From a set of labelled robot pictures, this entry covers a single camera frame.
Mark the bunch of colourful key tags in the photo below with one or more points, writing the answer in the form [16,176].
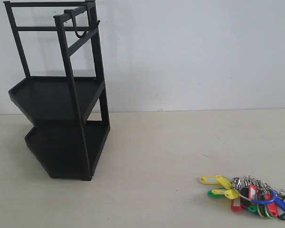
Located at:
[248,193]

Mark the black two-tier metal rack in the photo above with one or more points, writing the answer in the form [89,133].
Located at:
[69,113]

